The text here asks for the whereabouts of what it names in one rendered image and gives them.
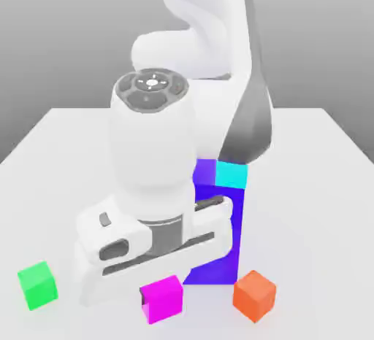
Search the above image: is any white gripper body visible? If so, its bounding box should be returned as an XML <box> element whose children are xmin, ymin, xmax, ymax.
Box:
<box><xmin>72</xmin><ymin>196</ymin><xmax>235</xmax><ymax>308</ymax></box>

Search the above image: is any small magenta cube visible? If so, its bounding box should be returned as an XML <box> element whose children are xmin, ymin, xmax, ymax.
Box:
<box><xmin>139</xmin><ymin>274</ymin><xmax>184</xmax><ymax>325</ymax></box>

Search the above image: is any small orange cube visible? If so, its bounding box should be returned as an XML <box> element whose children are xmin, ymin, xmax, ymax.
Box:
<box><xmin>232</xmin><ymin>269</ymin><xmax>278</xmax><ymax>324</ymax></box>

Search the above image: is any small cyan cube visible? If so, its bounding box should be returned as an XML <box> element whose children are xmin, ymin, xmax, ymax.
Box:
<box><xmin>215</xmin><ymin>161</ymin><xmax>249</xmax><ymax>190</ymax></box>

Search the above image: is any small green cube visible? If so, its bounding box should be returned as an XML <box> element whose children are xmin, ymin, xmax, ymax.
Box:
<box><xmin>17</xmin><ymin>260</ymin><xmax>59</xmax><ymax>312</ymax></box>

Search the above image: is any large purple box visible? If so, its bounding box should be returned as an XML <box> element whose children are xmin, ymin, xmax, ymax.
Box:
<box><xmin>182</xmin><ymin>158</ymin><xmax>249</xmax><ymax>286</ymax></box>

